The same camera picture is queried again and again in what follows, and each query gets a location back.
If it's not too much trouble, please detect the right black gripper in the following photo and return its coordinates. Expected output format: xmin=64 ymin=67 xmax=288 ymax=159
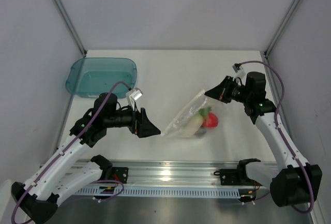
xmin=205 ymin=76 xmax=251 ymax=104

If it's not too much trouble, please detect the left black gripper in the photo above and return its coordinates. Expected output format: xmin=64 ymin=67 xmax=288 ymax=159
xmin=104 ymin=101 xmax=160 ymax=138

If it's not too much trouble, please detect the clear zip top bag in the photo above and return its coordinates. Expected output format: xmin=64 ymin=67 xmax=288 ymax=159
xmin=161 ymin=90 xmax=227 ymax=139

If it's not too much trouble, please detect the red tomato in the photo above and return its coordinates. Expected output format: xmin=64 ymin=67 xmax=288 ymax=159
xmin=202 ymin=112 xmax=219 ymax=129

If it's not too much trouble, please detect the white radish with leaves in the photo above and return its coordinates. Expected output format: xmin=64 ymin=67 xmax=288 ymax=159
xmin=181 ymin=107 xmax=212 ymax=138

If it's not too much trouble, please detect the dark round fruit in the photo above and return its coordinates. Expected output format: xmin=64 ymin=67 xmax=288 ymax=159
xmin=194 ymin=128 xmax=207 ymax=138

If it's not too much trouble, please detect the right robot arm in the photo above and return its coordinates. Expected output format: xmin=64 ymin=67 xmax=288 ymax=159
xmin=205 ymin=71 xmax=322 ymax=207

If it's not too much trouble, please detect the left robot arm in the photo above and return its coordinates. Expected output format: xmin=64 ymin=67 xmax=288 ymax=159
xmin=11 ymin=88 xmax=161 ymax=223

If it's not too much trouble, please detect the teal plastic tray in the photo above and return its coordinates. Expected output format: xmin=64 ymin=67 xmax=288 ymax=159
xmin=65 ymin=57 xmax=138 ymax=98

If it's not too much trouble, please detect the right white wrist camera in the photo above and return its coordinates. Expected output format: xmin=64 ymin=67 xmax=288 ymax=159
xmin=232 ymin=63 xmax=246 ymax=79

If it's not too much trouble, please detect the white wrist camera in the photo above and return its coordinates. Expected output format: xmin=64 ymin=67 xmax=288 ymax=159
xmin=126 ymin=87 xmax=143 ymax=108
xmin=232 ymin=63 xmax=246 ymax=79

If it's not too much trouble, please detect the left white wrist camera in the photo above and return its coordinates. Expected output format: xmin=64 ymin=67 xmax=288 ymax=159
xmin=126 ymin=87 xmax=143 ymax=108

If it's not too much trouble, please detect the aluminium mounting rail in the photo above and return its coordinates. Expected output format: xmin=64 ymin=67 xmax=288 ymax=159
xmin=38 ymin=159 xmax=282 ymax=189

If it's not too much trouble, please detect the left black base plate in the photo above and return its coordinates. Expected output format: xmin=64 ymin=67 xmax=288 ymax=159
xmin=101 ymin=167 xmax=129 ymax=184

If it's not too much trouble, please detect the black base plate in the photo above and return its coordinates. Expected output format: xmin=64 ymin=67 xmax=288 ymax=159
xmin=101 ymin=167 xmax=129 ymax=184
xmin=213 ymin=169 xmax=269 ymax=186

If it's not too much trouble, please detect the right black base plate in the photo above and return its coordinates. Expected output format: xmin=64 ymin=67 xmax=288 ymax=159
xmin=213 ymin=169 xmax=269 ymax=186

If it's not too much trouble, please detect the white slotted cable duct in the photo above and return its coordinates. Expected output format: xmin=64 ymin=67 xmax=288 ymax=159
xmin=75 ymin=186 xmax=240 ymax=199

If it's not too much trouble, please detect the right aluminium frame post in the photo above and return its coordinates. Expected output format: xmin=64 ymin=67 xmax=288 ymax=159
xmin=264 ymin=0 xmax=304 ymax=59

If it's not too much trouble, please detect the aluminium frame post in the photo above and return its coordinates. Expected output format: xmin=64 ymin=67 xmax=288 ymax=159
xmin=264 ymin=0 xmax=304 ymax=59
xmin=52 ymin=0 xmax=87 ymax=57

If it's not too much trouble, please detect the left aluminium frame post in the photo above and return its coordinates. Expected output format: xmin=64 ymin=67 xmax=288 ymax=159
xmin=52 ymin=0 xmax=87 ymax=57

